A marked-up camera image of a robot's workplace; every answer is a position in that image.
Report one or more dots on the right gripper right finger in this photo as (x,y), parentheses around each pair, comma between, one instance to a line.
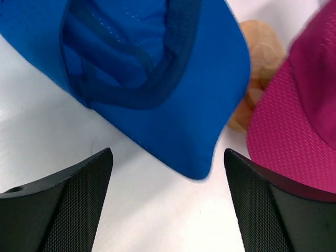
(276,213)

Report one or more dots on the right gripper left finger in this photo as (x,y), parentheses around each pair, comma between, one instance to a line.
(59,212)

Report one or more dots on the blue cap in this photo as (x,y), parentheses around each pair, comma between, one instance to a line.
(167,74)

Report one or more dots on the wooden hat stand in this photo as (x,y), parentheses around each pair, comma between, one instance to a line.
(266,56)

